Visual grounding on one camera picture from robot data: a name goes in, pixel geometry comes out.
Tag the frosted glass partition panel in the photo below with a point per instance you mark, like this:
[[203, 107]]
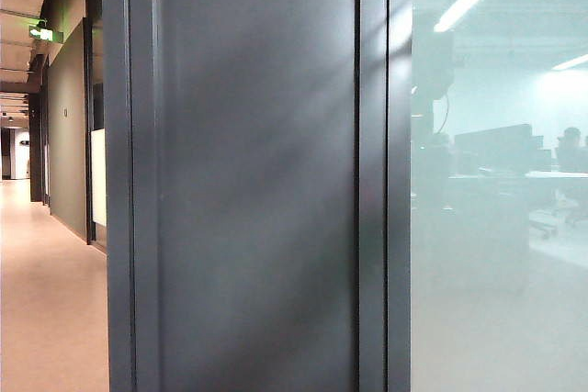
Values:
[[505, 318]]

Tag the black corridor door frame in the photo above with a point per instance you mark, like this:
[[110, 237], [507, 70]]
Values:
[[39, 135], [87, 135]]

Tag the green illuminated exit sign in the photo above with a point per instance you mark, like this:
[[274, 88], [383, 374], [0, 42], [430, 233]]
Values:
[[46, 34]]

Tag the gray metal partition column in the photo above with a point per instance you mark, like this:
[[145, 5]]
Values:
[[257, 181]]

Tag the frosted door glass pane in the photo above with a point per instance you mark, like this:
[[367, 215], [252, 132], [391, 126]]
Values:
[[98, 176]]

